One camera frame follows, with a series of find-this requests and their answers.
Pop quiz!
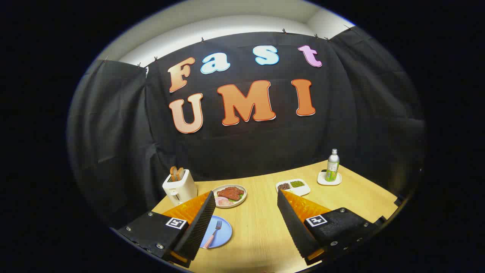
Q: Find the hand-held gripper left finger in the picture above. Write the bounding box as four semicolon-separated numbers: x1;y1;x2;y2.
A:
117;191;216;268

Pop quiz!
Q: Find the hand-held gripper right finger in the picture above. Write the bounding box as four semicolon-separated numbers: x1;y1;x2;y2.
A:
277;189;379;266

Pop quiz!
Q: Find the fork with red checkered handle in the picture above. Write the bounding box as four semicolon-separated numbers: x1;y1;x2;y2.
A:
203;221;222;249

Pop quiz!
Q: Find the blue round plate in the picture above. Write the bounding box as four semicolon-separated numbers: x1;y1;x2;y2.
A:
200;215;233;249

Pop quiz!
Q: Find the white divided dish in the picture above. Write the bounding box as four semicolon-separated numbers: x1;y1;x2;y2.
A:
275;179;311;197

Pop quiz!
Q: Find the white toaster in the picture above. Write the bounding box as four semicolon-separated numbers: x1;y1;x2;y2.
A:
162;169;198;207

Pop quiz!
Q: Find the brown meat piece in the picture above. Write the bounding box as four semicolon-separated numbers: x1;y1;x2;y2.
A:
217;186;244;201

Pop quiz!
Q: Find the oval white plate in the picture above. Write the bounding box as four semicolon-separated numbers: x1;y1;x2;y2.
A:
212;184;247;209

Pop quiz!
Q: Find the white square coaster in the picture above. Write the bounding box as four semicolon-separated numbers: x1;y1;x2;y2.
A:
317;171;343;186

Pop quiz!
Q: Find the silver bottle with green label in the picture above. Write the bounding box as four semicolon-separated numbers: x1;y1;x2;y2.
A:
325;149;340;182

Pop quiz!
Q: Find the black backdrop cloth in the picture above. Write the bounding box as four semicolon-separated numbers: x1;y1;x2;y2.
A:
67;28;428;228

